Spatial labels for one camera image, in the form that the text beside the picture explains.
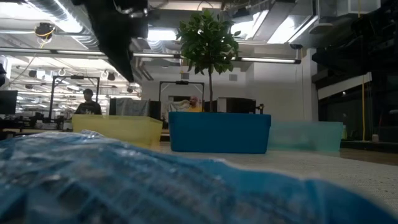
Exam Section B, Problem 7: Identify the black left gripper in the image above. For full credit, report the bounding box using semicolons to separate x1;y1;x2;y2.
72;0;150;82

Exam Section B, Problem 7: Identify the blue granola bar silver end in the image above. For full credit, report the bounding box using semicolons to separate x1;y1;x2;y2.
0;129;398;224

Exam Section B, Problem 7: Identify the person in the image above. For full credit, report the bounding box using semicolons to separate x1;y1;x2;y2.
74;88;103;116
187;95;203;113

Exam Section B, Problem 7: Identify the yellow translucent plastic bin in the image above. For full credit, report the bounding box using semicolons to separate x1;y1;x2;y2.
72;114;164;149

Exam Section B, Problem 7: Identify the green leafy artificial plant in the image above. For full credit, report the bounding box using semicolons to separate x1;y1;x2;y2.
175;8;243;113

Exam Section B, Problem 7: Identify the black monitor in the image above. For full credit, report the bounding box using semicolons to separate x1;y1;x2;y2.
0;90;19;116

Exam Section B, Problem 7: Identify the blue plastic bin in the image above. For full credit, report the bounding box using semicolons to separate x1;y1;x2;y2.
169;111;272;155

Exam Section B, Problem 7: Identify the ceiling light bar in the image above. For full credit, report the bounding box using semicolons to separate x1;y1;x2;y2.
239;56;302;65

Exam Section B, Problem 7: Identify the teal translucent plastic bin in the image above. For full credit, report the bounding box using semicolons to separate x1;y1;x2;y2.
267;120;344;153

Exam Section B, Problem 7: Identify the black gantry frame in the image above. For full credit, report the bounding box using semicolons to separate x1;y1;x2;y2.
48;75;101;123
159;80;206;112

